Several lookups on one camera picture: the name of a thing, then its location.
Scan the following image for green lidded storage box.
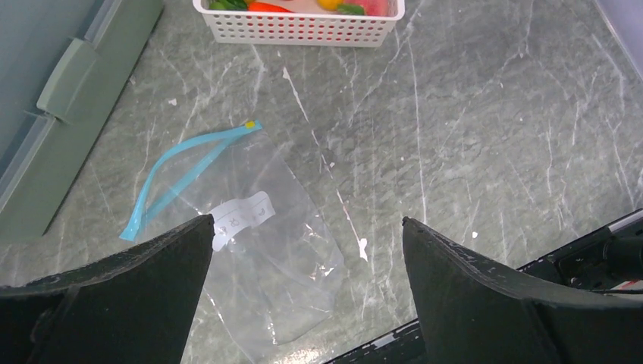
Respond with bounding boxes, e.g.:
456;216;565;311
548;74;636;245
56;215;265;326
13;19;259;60
1;1;164;243

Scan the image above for clear zip top bag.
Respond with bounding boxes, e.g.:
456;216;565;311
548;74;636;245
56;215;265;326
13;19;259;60
121;121;345;363

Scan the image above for white perforated plastic basket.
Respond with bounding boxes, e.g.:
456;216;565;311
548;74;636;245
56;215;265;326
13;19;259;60
192;1;405;48

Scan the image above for orange toy carrot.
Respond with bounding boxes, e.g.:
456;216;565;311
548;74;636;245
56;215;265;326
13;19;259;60
247;1;291;13

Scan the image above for pink toy peach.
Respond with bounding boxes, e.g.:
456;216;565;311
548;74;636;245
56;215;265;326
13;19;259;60
344;0;389;17

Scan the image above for yellow toy lemon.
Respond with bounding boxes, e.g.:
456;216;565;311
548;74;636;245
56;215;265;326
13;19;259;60
316;0;343;11

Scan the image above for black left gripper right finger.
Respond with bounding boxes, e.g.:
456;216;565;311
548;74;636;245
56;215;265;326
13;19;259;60
402;217;643;364

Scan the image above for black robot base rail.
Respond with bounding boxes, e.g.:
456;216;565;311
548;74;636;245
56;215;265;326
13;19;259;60
326;209;643;364

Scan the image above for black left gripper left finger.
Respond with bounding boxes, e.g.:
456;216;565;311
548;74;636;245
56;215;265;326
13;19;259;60
1;215;215;363

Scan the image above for green toy vegetable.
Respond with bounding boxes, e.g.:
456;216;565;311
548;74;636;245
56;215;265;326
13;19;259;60
209;0;248;11

